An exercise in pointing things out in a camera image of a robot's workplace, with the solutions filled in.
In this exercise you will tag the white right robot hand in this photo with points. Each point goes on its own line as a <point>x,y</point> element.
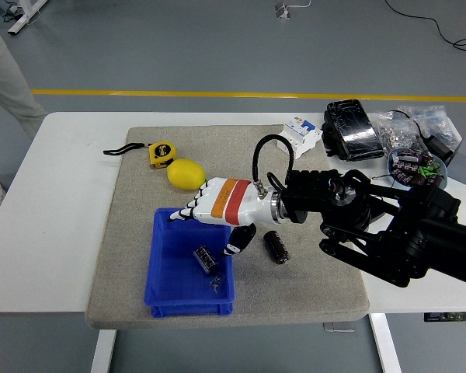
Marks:
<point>229,200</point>

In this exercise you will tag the long dark brown battery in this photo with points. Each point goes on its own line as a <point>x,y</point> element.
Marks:
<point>275,247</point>

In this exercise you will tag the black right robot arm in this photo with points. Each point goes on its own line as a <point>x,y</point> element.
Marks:
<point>411,233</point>

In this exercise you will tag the blue plastic box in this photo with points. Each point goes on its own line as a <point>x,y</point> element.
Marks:
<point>174,264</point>

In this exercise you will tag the yellow lemon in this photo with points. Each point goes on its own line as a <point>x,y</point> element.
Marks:
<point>186,175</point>

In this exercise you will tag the yellow tape measure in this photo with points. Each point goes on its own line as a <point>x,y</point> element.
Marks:
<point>162,154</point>

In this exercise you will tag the small clear glass bulb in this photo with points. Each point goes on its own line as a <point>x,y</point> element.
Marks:
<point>216,283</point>

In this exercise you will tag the grey-brown mat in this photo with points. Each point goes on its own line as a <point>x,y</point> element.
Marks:
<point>140,175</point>

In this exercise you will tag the white circuit breaker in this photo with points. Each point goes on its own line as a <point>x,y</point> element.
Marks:
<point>304,134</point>

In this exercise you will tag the black glossy device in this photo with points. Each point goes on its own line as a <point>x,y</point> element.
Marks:
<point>353,130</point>

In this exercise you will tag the light blue bowl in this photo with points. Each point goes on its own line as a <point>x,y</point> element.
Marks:
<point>390,165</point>

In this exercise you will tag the white table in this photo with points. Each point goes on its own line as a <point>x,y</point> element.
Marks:
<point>62,194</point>

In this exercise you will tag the clear bag of parts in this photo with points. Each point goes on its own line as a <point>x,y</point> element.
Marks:
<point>396,132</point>

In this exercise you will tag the black power adapter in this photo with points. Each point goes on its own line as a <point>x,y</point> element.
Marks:
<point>439,147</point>

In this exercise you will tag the person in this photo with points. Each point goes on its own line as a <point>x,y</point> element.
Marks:
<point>7,85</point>

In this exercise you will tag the table control panel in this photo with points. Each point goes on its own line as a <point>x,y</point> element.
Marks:
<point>450,316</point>

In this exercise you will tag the metal bracket under table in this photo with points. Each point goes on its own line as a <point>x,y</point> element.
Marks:
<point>338,327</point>

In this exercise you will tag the grey metal floor bracket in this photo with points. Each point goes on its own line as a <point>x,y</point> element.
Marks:
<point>282,11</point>

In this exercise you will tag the white metal frame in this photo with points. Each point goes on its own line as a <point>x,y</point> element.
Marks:
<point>21,19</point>

